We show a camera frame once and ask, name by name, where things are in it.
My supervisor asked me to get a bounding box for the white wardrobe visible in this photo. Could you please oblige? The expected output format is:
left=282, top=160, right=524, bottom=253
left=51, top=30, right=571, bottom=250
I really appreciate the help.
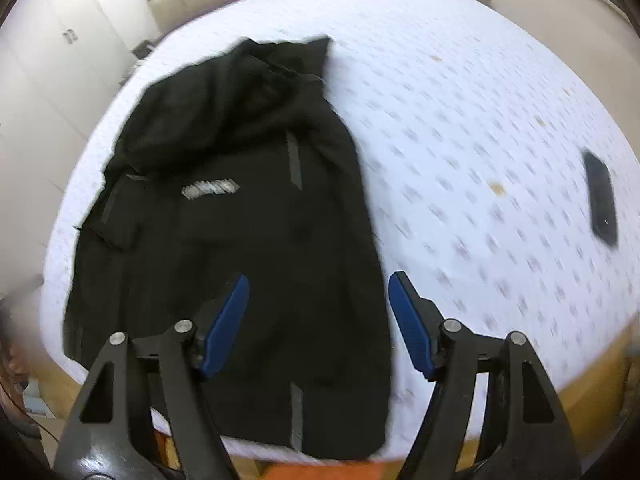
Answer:
left=0, top=0, right=161, bottom=301

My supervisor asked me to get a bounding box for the black hooded jacket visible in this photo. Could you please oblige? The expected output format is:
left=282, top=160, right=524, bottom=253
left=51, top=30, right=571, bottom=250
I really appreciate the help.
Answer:
left=62, top=35, right=393, bottom=461

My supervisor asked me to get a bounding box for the bed with floral quilted sheet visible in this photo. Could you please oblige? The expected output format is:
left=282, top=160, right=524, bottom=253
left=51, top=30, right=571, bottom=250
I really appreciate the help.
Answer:
left=42, top=0, right=638, bottom=461

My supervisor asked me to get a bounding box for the black smartphone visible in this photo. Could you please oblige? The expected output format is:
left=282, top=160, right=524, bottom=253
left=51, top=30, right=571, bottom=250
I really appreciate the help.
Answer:
left=582, top=149, right=619, bottom=248

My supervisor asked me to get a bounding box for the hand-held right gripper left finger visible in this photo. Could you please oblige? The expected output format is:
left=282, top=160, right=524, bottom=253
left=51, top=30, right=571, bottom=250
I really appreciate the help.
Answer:
left=55, top=274, right=250, bottom=480

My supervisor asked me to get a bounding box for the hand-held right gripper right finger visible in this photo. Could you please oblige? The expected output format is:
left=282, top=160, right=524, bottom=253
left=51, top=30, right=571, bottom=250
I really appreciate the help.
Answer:
left=388, top=271, right=581, bottom=480

